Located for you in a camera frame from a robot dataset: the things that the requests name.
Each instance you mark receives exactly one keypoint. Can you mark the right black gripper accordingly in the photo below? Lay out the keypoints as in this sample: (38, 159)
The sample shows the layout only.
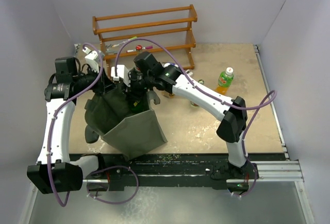
(132, 92)

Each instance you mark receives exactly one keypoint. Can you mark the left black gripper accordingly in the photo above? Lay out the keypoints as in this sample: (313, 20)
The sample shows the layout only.
(105, 85)

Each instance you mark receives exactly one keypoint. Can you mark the green soda bottle yellow label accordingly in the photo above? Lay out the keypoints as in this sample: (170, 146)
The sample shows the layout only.
(136, 106)

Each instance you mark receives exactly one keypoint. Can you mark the grey-green canvas bag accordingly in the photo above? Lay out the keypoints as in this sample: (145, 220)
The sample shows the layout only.
(132, 133)

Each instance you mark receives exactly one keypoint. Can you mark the Coca-Cola glass bottle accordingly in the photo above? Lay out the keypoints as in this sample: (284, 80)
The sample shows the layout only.
(139, 49)

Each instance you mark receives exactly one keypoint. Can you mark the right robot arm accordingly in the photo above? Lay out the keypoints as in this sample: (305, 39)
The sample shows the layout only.
(229, 112)

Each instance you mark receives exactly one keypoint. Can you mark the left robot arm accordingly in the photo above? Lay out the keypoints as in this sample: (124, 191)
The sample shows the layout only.
(54, 170)

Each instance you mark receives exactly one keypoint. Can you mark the blue orange juice carton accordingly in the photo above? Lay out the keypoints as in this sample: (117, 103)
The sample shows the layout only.
(168, 94)

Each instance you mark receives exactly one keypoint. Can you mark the pink-capped marker pen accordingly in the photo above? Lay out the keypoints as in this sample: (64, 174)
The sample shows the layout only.
(144, 48)

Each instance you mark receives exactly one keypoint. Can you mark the green-capped marker pen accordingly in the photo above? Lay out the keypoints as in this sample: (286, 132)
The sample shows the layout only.
(123, 42)

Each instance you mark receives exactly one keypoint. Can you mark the wooden three-tier rack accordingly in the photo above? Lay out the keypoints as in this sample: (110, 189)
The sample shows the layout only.
(162, 28)

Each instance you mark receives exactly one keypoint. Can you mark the white stapler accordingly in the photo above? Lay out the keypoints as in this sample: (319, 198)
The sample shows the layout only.
(189, 73)

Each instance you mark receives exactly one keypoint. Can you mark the green glass bottle gold cap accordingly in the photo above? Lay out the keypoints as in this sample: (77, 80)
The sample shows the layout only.
(202, 82)

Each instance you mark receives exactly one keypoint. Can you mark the orange drink plastic bottle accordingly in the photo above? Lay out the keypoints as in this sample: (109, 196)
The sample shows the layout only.
(224, 81)

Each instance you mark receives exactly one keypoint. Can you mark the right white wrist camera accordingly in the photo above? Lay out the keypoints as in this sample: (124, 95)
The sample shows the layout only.
(119, 73)

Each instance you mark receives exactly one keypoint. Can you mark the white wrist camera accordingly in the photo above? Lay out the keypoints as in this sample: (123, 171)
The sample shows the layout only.
(93, 60)
(119, 73)

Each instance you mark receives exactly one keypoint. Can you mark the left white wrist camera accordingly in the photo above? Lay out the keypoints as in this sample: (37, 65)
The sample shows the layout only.
(93, 60)

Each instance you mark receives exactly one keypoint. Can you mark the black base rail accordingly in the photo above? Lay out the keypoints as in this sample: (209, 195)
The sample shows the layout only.
(173, 170)

